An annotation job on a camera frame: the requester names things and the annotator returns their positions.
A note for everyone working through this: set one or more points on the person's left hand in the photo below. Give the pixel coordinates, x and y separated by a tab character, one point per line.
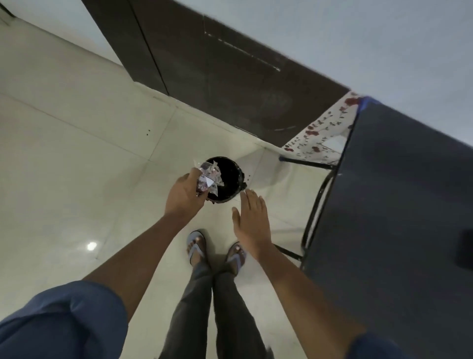
183	198

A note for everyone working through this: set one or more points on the person's right hand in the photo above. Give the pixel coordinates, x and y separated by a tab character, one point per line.
253	225

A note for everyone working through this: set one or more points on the person's right thumb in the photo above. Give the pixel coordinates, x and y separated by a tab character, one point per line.
236	218

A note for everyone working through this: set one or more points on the person's left fingers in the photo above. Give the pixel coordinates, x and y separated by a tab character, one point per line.
194	175

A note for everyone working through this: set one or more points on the shiny plastic wrapper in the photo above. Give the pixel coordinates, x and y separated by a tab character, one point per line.
210	177

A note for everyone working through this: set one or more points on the person's left forearm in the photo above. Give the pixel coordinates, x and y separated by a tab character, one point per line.
136	255

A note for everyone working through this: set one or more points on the person's right forearm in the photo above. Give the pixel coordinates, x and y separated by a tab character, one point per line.
306	296

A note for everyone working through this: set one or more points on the black round trash bin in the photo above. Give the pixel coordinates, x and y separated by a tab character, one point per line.
231	177

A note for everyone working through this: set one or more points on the light blue right sandal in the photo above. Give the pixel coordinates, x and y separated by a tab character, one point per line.
236	259

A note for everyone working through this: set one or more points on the light blue sandal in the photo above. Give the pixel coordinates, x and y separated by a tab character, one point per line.
196	247
236	259

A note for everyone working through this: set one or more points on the light blue left sandal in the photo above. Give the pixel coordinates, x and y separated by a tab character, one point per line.
196	247

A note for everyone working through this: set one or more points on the grey trousers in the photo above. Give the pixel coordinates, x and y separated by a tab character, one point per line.
225	310

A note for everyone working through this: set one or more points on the dark brown wooden door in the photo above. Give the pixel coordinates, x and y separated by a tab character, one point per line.
229	70

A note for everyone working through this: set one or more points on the white red floral cloth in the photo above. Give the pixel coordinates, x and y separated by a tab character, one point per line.
325	133

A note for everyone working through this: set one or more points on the dark grey table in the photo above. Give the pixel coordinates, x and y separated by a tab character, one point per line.
391	222

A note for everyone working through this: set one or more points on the blue right shirt sleeve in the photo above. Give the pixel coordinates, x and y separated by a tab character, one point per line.
373	347

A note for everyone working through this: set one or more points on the blue shirt sleeve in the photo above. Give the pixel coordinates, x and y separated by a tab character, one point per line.
373	347
62	321

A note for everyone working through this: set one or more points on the blue left shirt sleeve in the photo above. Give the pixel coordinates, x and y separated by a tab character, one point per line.
62	321

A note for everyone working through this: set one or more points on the black metal table frame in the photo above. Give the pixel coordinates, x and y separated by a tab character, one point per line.
314	214

